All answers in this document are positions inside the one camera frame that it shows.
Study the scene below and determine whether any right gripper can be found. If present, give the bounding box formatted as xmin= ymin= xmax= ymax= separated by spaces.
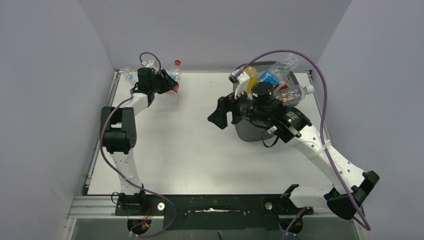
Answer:
xmin=207 ymin=84 xmax=268 ymax=130

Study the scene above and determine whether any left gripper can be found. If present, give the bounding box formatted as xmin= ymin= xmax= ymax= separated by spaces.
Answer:
xmin=149 ymin=69 xmax=177 ymax=94

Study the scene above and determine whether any red cap bottle blue-red label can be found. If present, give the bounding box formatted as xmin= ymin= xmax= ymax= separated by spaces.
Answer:
xmin=166 ymin=59 xmax=182 ymax=97

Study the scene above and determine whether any clear bottle white blue label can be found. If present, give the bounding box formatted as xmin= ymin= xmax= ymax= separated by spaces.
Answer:
xmin=121 ymin=68 xmax=138 ymax=85

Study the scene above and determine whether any grey mesh waste bin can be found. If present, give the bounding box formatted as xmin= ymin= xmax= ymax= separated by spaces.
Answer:
xmin=234 ymin=61 xmax=299 ymax=142

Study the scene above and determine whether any yellow juice bottle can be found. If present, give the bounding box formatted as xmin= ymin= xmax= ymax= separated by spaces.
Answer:
xmin=244 ymin=66 xmax=258 ymax=99

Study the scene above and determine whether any clear crushed bottle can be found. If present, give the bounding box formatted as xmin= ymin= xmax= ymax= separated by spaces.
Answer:
xmin=274 ymin=85 xmax=315 ymax=107

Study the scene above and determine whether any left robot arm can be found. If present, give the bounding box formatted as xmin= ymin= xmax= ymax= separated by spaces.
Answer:
xmin=99 ymin=67 xmax=179 ymax=210

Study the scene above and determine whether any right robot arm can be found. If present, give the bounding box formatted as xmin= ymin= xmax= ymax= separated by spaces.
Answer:
xmin=207 ymin=82 xmax=380 ymax=220

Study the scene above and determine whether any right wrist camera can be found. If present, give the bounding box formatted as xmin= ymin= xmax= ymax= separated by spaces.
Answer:
xmin=228 ymin=70 xmax=250 ymax=99

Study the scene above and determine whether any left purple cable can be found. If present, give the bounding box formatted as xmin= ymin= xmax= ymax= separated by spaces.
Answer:
xmin=99 ymin=51 xmax=177 ymax=239

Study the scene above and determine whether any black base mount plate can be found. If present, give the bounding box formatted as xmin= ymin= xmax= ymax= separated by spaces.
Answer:
xmin=112 ymin=193 xmax=314 ymax=234

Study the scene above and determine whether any aluminium frame rail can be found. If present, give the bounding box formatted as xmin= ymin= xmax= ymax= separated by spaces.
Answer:
xmin=62 ymin=193 xmax=369 ymax=240

